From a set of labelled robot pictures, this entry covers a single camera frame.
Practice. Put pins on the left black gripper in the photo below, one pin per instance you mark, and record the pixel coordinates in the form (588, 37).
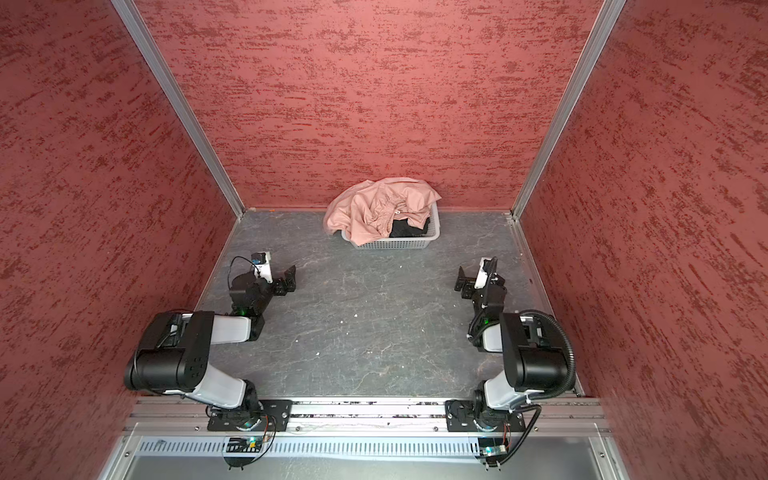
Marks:
(280, 284)

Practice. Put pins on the white plastic basket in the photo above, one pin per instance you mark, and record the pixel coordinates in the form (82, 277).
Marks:
(405, 243)

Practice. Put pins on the pink shorts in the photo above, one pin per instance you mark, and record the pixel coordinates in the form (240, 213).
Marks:
(366, 211)

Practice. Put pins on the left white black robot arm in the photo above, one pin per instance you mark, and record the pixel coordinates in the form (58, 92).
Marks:
(172, 356)

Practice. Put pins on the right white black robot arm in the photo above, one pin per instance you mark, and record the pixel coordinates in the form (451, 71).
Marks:
(538, 358)

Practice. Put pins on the black shorts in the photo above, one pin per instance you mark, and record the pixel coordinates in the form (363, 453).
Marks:
(403, 229)

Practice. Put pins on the right green circuit board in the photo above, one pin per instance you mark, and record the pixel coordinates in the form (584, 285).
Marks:
(494, 448)

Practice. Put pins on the green circuit board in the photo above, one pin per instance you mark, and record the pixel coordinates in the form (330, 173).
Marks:
(494, 448)
(241, 446)

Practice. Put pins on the left green circuit board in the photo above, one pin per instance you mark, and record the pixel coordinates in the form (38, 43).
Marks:
(241, 446)

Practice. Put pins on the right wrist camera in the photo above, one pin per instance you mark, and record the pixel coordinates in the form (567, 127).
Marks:
(487, 273)

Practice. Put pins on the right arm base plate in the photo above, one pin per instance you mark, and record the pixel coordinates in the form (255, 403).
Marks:
(471, 416)

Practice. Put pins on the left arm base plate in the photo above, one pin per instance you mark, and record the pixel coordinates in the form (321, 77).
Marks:
(269, 415)

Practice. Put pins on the aluminium mounting rail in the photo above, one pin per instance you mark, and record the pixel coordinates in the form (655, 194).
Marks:
(567, 416)

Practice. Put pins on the white slotted cable duct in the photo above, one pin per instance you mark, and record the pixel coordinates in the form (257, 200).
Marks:
(438, 448)

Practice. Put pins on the left corner aluminium post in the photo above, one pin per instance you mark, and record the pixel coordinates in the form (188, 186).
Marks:
(139, 32)

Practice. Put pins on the corner aluminium post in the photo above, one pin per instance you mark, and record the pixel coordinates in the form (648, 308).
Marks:
(601, 30)
(139, 32)

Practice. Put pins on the right corner aluminium post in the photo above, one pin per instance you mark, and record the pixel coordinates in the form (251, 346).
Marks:
(601, 30)

